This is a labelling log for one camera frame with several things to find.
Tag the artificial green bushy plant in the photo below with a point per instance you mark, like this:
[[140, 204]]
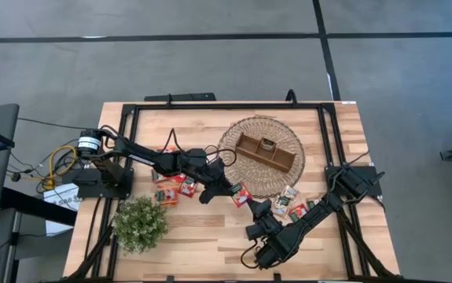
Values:
[[139, 224]]

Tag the white labelled box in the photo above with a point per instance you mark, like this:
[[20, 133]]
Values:
[[58, 194]]

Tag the red strawberry tea packet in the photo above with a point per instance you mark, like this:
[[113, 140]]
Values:
[[176, 178], [298, 214], [188, 187], [242, 194]]

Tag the black arched hook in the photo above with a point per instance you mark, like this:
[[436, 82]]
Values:
[[288, 96]]

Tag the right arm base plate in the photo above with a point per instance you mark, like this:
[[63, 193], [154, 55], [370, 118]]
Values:
[[373, 192]]

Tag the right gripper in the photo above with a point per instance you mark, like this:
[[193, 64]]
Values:
[[267, 230]]

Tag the black power plug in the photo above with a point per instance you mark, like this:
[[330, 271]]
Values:
[[15, 177]]

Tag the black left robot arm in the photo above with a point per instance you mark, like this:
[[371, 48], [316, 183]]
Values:
[[143, 157]]

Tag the black desk beam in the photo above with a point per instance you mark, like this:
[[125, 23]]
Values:
[[33, 204]]

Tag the black aluminium table frame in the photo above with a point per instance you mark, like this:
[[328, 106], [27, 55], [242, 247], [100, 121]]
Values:
[[229, 106]]

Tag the black power strip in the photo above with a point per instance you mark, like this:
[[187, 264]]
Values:
[[178, 97]]

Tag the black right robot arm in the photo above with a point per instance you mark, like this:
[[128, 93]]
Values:
[[312, 218]]

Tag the round woven straw placemat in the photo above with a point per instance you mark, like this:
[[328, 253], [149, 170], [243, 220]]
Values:
[[257, 184]]

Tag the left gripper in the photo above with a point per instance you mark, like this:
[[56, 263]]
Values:
[[214, 173]]

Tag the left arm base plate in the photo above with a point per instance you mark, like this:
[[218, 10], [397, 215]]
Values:
[[92, 188]]

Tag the wooden three-compartment tray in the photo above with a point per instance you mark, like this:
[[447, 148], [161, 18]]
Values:
[[249, 146]]

